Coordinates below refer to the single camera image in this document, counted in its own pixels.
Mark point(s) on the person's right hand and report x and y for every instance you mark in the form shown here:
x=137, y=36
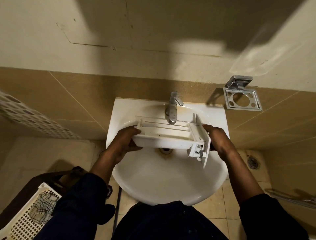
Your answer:
x=221, y=143

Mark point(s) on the person's left hand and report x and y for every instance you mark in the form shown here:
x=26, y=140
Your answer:
x=121, y=148

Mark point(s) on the white detergent drawer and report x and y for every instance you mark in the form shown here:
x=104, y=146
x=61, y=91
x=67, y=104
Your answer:
x=163, y=139

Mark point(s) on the person's left forearm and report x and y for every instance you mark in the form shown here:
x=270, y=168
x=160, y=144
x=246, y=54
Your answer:
x=81, y=197

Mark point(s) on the person's right forearm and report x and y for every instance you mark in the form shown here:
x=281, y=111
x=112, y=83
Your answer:
x=261, y=210

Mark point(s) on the person's dark trousers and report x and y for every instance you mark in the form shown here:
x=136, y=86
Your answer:
x=172, y=222

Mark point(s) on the round metal floor drain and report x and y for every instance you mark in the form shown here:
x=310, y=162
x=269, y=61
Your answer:
x=253, y=162

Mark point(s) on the dark floor threshold strip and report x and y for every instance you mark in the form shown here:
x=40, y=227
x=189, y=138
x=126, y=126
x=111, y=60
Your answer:
x=118, y=197

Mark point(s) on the chrome sink faucet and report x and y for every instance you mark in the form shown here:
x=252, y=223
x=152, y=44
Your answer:
x=172, y=111

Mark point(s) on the white ceramic sink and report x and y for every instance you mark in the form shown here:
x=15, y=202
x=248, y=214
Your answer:
x=172, y=180

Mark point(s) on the chrome toilet sprayer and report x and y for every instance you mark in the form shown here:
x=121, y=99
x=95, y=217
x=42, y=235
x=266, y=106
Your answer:
x=291, y=199

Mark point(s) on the black-lined patterned cloth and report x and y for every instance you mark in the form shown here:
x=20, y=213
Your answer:
x=43, y=209

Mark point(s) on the dark plastic stool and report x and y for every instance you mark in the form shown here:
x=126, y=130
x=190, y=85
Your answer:
x=22, y=188

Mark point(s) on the white perforated plastic basket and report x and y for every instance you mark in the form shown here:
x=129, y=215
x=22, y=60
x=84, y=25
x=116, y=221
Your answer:
x=17, y=222

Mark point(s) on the chrome wall toothbrush holder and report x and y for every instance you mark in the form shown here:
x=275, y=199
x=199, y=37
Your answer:
x=228, y=101

